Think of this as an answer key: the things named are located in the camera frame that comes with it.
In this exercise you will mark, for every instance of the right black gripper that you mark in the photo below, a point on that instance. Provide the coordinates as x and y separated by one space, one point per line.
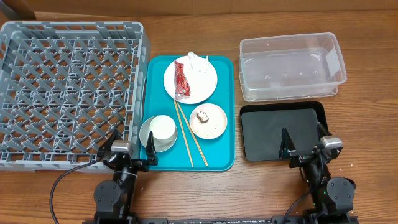
306 157

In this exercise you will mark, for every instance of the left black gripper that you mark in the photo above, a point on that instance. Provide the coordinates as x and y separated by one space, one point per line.
151 157

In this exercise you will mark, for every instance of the white cup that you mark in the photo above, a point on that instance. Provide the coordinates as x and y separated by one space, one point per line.
163 129

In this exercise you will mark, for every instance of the brown food scrap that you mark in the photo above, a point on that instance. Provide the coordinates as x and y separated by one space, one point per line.
202 117

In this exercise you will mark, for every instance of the red snack wrapper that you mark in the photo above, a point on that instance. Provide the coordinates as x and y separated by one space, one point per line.
182 87

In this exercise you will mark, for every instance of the small pink-white bowl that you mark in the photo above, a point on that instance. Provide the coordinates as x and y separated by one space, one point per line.
216 124

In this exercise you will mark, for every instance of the white tissue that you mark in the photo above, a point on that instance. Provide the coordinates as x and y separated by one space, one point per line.
198 64

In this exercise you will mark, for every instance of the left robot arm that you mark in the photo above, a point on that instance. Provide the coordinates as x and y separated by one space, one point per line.
114 197

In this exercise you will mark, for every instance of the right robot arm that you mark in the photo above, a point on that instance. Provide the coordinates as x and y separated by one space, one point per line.
332 196

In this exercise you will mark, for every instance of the clear plastic waste bin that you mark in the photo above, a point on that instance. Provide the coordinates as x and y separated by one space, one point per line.
290 67

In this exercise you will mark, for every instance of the black rectangular tray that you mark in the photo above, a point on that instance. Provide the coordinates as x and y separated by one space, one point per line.
262 127

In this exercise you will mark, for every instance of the left wooden chopstick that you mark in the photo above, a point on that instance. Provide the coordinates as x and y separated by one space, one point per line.
183 133

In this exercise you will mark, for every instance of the wooden chopstick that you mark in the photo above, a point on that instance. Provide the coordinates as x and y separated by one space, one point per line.
183 133
180 110

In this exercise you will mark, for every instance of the right wooden chopstick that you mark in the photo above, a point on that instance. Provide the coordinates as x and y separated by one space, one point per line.
180 110

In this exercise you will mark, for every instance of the grey plastic dish rack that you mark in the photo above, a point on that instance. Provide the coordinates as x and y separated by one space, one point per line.
65 87

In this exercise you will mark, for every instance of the large white plate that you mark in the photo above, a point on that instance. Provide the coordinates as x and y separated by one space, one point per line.
202 85

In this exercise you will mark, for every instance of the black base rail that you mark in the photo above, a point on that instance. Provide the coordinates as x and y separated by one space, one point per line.
217 221

